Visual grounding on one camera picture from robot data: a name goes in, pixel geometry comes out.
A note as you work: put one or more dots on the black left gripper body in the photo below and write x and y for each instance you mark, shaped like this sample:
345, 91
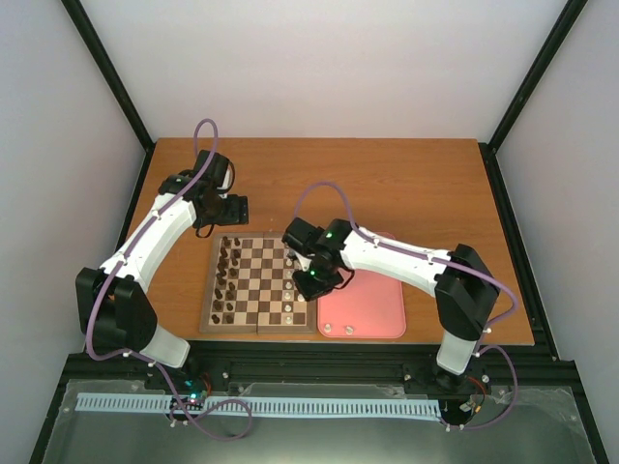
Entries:
229, 217

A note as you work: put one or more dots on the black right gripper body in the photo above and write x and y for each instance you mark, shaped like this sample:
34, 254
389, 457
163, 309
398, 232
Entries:
319, 282

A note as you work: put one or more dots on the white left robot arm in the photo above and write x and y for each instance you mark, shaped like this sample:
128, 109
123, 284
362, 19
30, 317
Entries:
114, 311

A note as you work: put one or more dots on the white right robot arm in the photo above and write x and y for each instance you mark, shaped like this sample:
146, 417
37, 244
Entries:
458, 280

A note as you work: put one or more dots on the wooden chess board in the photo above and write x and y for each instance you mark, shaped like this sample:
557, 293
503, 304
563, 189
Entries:
253, 302

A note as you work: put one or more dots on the pink silicone tray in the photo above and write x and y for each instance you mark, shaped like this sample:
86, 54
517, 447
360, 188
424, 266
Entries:
371, 303

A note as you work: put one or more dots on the dark queen piece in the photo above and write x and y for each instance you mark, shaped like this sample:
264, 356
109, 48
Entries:
221, 275

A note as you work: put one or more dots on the light blue cable duct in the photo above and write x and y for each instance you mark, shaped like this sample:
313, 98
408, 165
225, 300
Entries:
263, 407

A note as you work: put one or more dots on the black aluminium frame rail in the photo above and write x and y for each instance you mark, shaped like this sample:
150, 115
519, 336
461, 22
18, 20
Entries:
231, 367

